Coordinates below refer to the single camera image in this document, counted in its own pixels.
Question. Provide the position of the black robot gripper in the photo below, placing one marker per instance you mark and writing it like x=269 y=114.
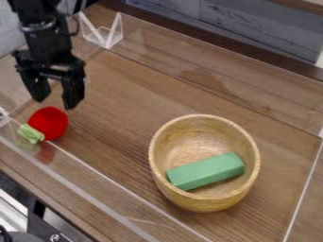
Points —
x=48 y=58

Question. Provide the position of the green rectangular block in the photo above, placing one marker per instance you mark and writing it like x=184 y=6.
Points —
x=215 y=169

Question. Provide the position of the black metal table frame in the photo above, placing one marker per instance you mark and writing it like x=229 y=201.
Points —
x=46 y=225

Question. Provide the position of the wooden bowl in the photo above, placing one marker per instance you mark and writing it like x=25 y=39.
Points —
x=194 y=137

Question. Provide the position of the red plush tomato green stem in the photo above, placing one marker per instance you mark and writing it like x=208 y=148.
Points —
x=45 y=125

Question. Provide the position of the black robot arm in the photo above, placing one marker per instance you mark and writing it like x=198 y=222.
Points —
x=36 y=9

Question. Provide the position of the clear acrylic corner bracket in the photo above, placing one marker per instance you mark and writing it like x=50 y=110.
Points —
x=102 y=36

